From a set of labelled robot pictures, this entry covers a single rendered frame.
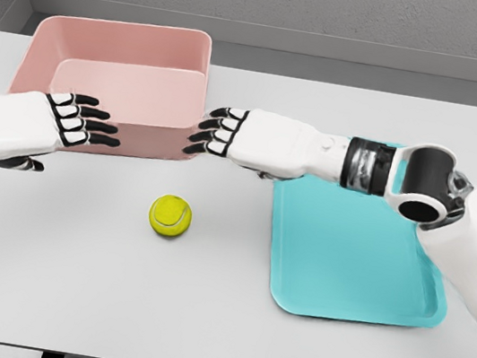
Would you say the yellow tennis ball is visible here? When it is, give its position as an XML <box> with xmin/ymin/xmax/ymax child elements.
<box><xmin>145</xmin><ymin>191</ymin><xmax>196</xmax><ymax>241</ymax></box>

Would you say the pink plastic basket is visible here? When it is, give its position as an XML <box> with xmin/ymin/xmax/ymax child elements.
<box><xmin>0</xmin><ymin>2</ymin><xmax>218</xmax><ymax>174</ymax></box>

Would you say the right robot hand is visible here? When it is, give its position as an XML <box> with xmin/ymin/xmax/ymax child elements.
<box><xmin>178</xmin><ymin>98</ymin><xmax>300</xmax><ymax>184</ymax></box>

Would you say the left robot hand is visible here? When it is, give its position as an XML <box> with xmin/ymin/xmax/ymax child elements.
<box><xmin>0</xmin><ymin>81</ymin><xmax>128</xmax><ymax>188</ymax></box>

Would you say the blue plastic tray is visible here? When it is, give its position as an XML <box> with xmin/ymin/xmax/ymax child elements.
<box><xmin>253</xmin><ymin>126</ymin><xmax>473</xmax><ymax>340</ymax></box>

